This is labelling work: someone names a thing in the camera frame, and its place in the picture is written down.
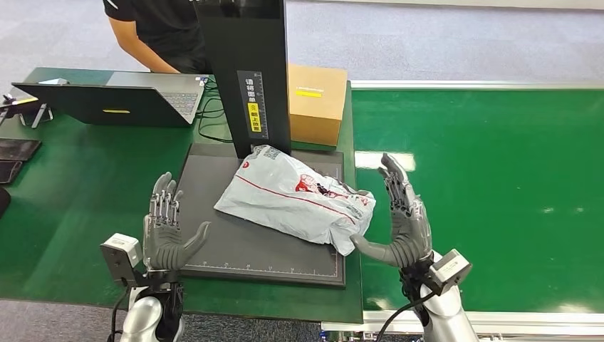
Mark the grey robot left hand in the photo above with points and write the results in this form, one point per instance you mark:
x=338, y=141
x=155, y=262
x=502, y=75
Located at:
x=163, y=245

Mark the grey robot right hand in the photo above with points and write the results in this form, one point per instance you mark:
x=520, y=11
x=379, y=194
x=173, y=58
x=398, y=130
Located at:
x=410, y=231

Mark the white plastic mailer package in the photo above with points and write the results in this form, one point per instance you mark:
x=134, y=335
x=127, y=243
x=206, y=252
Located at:
x=292, y=198

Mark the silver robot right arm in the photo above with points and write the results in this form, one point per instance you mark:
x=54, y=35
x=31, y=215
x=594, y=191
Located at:
x=448, y=316

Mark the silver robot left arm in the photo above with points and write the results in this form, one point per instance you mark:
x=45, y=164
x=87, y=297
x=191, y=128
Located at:
x=146, y=316

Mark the green conveyor belt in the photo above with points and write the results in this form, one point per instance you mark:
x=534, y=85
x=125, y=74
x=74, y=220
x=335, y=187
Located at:
x=495, y=132

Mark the brown cardboard delivery box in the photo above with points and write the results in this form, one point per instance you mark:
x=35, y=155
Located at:
x=316, y=104

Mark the black inbound scanner machine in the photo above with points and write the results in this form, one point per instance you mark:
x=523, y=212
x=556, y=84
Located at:
x=245, y=85

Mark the green topped table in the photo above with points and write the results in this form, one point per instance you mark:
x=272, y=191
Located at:
x=85, y=198

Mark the dark open laptop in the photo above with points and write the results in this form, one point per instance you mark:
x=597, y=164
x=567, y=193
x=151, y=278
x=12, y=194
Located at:
x=108, y=106

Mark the black round object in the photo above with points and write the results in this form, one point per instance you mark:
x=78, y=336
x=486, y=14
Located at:
x=3, y=202

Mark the small black flat phone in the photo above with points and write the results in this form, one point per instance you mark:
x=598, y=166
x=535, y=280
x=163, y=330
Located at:
x=8, y=172

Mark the small metal phone stand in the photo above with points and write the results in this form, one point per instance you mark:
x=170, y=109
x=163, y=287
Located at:
x=28, y=111

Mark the small white adapter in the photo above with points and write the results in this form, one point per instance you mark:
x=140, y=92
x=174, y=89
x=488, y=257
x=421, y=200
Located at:
x=53, y=81

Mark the person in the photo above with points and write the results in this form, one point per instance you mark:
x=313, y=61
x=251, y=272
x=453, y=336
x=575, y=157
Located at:
x=160, y=33

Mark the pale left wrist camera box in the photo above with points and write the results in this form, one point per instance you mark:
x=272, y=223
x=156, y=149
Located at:
x=120, y=257

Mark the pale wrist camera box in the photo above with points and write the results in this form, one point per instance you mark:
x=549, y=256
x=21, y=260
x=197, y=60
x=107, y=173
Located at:
x=450, y=271
x=120, y=257

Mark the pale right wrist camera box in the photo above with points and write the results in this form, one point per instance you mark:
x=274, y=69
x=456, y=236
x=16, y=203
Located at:
x=450, y=271

